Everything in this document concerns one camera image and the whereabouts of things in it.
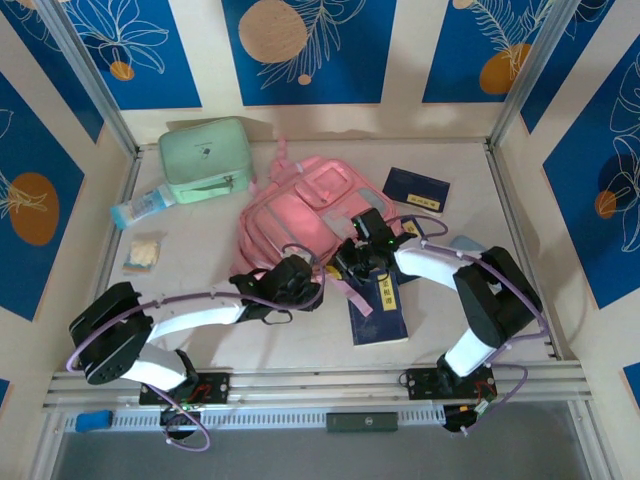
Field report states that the blue book with yellow label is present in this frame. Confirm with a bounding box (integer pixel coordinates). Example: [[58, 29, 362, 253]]
[[382, 166, 451, 216], [344, 267, 409, 347], [397, 214, 432, 242]]

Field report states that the pink school backpack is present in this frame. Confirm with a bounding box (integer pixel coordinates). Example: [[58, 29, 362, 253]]
[[234, 135, 407, 317]]

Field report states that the light blue fabric pouch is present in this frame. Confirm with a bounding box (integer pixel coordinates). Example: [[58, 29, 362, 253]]
[[448, 234, 485, 257]]

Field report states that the dark green metal plate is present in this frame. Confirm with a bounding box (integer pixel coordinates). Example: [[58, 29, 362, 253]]
[[325, 412, 400, 434]]

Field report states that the clear snack packet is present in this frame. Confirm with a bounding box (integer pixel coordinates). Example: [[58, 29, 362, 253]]
[[122, 230, 165, 276]]

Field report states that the mint green zip pouch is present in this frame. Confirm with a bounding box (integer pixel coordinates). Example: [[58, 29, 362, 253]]
[[158, 116, 255, 205]]

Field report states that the blue foam block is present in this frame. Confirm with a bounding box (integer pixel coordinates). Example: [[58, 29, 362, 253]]
[[74, 410, 114, 432]]

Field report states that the aluminium table edge rail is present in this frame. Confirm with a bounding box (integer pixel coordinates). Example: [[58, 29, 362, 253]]
[[42, 366, 594, 412]]

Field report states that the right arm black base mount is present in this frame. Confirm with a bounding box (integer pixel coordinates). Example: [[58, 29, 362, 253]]
[[405, 366, 497, 401]]

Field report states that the white slotted cable duct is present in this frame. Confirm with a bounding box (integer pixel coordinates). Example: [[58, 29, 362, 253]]
[[64, 405, 446, 434]]

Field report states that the aluminium side rail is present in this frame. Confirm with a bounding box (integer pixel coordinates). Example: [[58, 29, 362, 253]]
[[483, 142, 574, 361], [94, 147, 145, 291]]

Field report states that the blue floral wall panel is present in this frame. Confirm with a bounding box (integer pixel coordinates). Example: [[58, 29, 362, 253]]
[[54, 0, 204, 111], [0, 9, 106, 145], [519, 0, 617, 135], [542, 49, 640, 311], [422, 0, 554, 105], [221, 0, 399, 107], [0, 72, 86, 322]]

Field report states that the aluminium frame post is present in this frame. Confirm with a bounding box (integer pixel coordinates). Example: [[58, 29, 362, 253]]
[[487, 0, 584, 151], [37, 0, 142, 157]]

